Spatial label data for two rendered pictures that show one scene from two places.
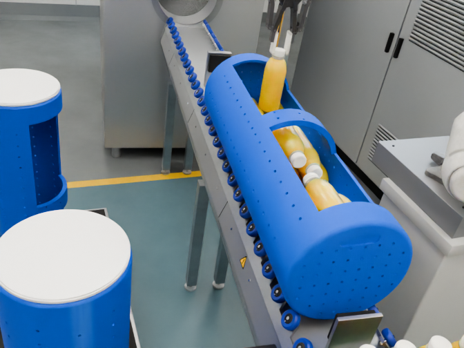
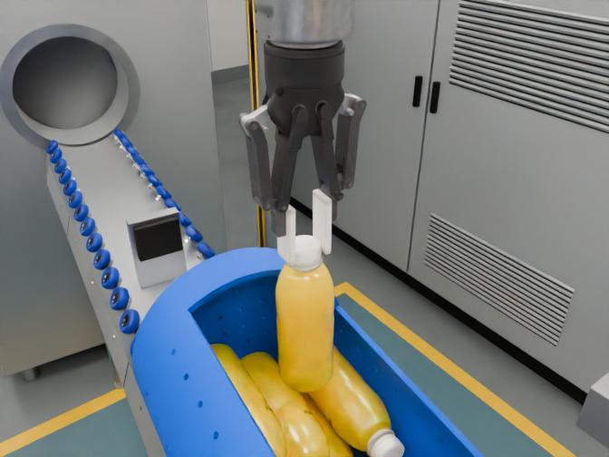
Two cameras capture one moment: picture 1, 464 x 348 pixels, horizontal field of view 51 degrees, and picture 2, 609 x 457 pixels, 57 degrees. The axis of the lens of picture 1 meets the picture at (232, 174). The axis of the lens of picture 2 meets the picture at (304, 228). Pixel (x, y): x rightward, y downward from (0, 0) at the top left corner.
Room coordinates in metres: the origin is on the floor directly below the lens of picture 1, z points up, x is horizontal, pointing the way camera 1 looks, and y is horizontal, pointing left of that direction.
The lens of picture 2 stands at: (0.97, 0.02, 1.63)
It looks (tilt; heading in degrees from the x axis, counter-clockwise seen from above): 32 degrees down; 349
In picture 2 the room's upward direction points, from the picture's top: straight up
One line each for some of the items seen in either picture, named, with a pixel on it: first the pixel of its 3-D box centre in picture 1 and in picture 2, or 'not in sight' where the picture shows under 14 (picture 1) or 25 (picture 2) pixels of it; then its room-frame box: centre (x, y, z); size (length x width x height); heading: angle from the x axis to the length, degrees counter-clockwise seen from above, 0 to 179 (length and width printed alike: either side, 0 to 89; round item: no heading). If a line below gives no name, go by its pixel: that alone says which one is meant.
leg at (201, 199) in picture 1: (196, 239); not in sight; (1.65, 0.11, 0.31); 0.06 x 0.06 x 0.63; 19
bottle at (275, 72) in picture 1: (273, 82); (304, 318); (1.48, -0.08, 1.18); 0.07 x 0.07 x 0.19
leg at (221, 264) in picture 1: (226, 237); not in sight; (1.70, -0.03, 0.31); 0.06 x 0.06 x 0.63; 19
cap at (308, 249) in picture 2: (278, 52); (304, 250); (1.48, -0.08, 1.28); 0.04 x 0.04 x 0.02
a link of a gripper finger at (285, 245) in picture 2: (273, 42); (285, 232); (1.48, -0.06, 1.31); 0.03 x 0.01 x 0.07; 19
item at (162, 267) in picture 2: (217, 70); (159, 249); (1.94, 0.13, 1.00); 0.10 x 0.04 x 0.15; 109
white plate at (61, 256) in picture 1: (63, 251); not in sight; (0.74, 0.32, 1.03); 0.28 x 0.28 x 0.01
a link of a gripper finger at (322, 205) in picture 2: (287, 43); (322, 222); (1.49, -0.10, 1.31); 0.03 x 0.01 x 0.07; 19
